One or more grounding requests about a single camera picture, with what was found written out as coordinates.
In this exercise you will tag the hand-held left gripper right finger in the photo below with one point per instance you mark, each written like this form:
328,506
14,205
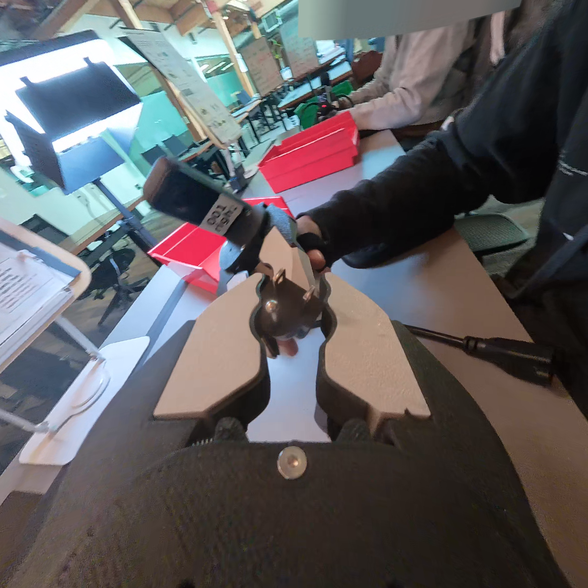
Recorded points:
367,363

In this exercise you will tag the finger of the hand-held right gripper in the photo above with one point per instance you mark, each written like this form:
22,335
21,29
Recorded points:
278,252
305,266

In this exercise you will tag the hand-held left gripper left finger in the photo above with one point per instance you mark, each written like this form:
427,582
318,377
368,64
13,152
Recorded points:
216,358

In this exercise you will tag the red plastic bin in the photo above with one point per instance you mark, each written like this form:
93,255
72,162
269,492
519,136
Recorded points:
312,151
193,248

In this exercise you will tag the person's right forearm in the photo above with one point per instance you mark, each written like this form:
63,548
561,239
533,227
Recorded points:
413,193

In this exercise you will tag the person's right hand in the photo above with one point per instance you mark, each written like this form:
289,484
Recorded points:
314,243

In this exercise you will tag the wooden top office desk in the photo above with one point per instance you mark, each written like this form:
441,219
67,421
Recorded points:
101,225

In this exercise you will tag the wooden board easel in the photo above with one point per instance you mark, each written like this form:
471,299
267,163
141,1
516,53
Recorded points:
193,92

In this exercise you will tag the black office chair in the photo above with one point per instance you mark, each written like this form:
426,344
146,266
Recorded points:
117,271

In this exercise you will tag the green plastic bin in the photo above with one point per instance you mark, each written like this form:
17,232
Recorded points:
317,110

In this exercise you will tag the brown notice board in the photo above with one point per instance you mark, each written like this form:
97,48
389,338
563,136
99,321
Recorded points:
262,64
298,48

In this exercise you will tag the white document stand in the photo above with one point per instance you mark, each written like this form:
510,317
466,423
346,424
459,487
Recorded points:
69,413

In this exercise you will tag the black mesh wrist pad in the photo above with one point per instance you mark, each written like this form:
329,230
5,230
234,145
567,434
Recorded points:
491,232

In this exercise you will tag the printed instruction sheet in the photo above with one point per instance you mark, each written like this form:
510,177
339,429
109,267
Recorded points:
23,294

